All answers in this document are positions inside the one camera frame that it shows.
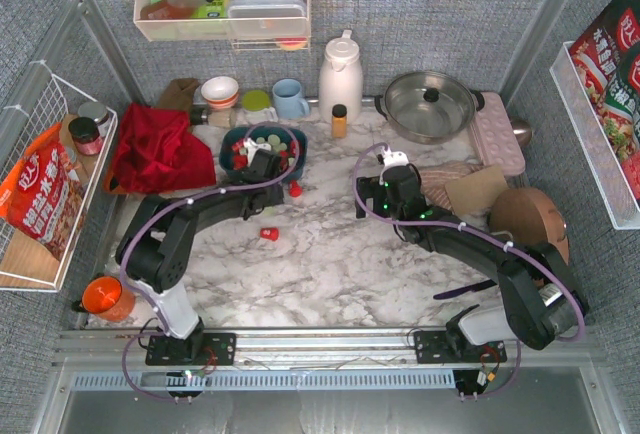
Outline green capsule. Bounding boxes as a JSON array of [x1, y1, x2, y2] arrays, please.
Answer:
[[267, 134, 281, 149]]

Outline teal storage basket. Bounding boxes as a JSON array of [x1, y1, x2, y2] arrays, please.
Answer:
[[218, 126, 309, 184]]

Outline red capsule two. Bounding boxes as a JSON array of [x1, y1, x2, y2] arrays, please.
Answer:
[[260, 227, 279, 241]]

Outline brown cardboard sheet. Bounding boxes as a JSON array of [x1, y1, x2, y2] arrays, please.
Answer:
[[445, 166, 508, 216]]

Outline red cloth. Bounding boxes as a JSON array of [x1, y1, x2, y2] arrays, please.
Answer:
[[108, 103, 216, 194]]

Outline brown cloth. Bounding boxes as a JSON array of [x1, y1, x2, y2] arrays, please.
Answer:
[[155, 78, 200, 112]]

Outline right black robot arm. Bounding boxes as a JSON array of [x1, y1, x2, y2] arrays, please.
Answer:
[[352, 165, 588, 350]]

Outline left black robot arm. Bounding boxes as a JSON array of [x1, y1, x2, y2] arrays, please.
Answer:
[[116, 149, 284, 360]]

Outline clear glass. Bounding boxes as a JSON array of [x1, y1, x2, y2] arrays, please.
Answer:
[[207, 108, 237, 129]]

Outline green lid white cup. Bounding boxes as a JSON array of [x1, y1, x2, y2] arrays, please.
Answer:
[[241, 90, 277, 124]]

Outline blue mug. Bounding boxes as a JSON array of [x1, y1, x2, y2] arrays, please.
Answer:
[[272, 79, 310, 120]]

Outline white orange striped bowl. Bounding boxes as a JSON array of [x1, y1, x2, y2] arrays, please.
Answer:
[[201, 76, 239, 109]]

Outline steel pot with lid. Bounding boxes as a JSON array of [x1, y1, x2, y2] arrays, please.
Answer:
[[374, 71, 485, 145]]

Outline orange spice jar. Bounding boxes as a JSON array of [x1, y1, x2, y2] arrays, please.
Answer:
[[331, 104, 347, 138]]

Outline white thermos jug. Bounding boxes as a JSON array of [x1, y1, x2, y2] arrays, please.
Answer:
[[318, 29, 363, 122]]

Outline pink egg tray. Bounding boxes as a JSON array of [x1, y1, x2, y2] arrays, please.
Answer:
[[469, 91, 526, 177]]

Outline purple knife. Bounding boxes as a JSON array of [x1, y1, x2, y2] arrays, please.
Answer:
[[433, 280, 496, 300]]

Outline round wooden board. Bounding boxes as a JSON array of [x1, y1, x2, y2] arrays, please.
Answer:
[[488, 187, 570, 264]]

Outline steel ladle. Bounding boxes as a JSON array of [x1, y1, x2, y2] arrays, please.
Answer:
[[510, 118, 533, 149]]

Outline clear plastic containers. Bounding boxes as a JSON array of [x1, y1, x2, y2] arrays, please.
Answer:
[[227, 0, 307, 39]]

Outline orange tray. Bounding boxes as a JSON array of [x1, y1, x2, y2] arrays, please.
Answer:
[[103, 172, 126, 195]]

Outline silver lid jar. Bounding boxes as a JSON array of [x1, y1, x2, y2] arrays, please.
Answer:
[[78, 101, 110, 137]]

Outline red lid jar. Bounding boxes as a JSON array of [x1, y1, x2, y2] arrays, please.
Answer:
[[68, 117, 103, 156]]

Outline orange cup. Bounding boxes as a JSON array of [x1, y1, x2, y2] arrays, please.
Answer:
[[72, 276, 135, 322]]

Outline red seasoning bag left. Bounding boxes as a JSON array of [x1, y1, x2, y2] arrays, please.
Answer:
[[1, 123, 84, 260]]

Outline red seasoning bags right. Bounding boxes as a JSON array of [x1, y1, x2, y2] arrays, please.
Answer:
[[569, 0, 639, 198]]

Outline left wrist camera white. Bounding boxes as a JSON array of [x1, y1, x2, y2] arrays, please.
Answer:
[[243, 138, 271, 157]]

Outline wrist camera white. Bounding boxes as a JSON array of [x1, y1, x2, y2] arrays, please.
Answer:
[[243, 138, 271, 157], [377, 149, 409, 167]]

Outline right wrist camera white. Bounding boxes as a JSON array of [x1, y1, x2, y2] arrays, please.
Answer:
[[377, 149, 409, 167]]

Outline white wall basket top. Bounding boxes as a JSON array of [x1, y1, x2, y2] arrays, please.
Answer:
[[133, 0, 311, 50]]

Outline white wire basket right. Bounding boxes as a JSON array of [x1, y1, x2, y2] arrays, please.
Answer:
[[549, 41, 639, 231]]

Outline white wire basket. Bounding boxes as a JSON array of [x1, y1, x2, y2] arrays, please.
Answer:
[[549, 41, 639, 231], [1, 61, 118, 292]]

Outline white wire basket left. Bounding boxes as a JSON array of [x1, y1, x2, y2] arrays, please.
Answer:
[[1, 61, 118, 292]]

